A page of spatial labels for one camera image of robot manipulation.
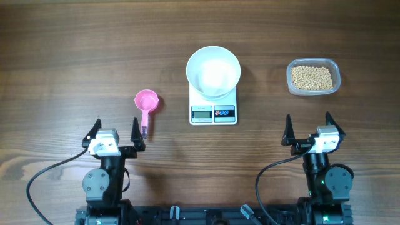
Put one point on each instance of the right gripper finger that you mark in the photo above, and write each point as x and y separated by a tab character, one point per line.
288	137
331	121

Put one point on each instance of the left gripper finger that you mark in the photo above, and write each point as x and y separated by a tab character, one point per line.
136	136
91	134

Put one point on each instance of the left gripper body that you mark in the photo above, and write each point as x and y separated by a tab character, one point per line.
126	154

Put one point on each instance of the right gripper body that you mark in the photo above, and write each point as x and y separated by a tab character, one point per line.
300	146

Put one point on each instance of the pink plastic scoop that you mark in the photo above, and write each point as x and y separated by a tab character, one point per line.
147	101

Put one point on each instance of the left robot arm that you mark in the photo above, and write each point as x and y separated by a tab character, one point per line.
104	186

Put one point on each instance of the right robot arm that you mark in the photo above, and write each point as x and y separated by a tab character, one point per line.
329	184

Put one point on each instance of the white digital kitchen scale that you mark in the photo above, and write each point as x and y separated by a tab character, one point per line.
219	111

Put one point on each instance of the white bowl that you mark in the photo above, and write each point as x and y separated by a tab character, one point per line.
212	73

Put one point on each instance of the pile of soybeans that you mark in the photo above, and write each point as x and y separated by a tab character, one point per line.
311	78

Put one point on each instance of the clear plastic container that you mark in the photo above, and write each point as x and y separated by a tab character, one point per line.
314	62

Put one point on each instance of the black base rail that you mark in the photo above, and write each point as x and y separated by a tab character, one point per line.
278	214

